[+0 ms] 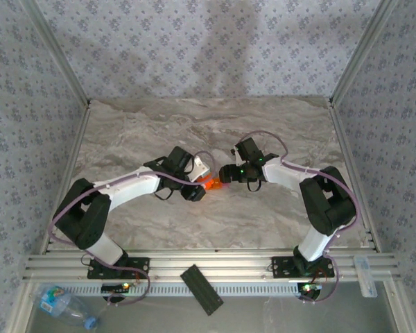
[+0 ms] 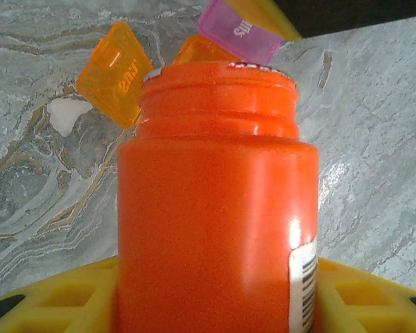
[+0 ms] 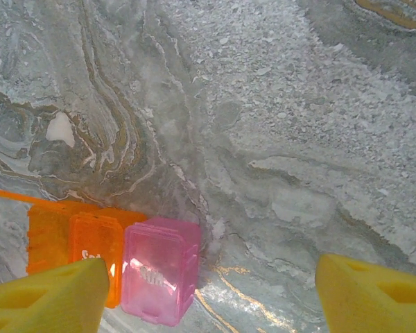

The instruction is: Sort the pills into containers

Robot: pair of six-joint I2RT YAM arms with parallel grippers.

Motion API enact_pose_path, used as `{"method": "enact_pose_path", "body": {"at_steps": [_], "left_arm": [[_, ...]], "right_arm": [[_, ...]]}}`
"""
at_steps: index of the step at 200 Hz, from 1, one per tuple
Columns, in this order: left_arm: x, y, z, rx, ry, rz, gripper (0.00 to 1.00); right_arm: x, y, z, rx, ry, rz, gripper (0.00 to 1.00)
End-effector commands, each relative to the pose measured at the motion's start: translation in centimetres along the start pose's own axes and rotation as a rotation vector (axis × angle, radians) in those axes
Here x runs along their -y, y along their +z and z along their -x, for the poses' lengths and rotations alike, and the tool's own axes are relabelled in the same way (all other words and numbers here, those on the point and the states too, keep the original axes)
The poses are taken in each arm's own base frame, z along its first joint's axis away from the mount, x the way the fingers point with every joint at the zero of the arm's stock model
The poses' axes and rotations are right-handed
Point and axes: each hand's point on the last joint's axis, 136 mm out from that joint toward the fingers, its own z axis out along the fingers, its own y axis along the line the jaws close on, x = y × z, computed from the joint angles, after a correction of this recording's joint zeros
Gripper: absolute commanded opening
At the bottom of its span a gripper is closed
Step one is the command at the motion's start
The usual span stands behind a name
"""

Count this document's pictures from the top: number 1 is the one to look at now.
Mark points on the orange and pink pill organizer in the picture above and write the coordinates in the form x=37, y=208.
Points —
x=215, y=185

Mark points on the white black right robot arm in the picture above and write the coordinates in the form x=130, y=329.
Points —
x=284, y=175

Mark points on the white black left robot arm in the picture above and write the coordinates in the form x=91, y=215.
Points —
x=131, y=189

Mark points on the black slotted bar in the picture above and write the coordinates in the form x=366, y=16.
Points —
x=201, y=289

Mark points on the small controller board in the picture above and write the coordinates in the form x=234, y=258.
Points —
x=114, y=288
x=310, y=289

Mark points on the clear plastic case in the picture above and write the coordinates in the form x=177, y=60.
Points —
x=365, y=281

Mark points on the clear plastic water bottle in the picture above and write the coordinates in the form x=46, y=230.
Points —
x=60, y=305

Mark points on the aluminum frame base rail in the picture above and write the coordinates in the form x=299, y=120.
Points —
x=229, y=258

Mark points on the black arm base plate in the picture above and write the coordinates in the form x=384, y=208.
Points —
x=281, y=267
x=138, y=267

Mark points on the aluminum frame post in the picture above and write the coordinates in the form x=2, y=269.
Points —
x=362, y=52
x=57, y=52

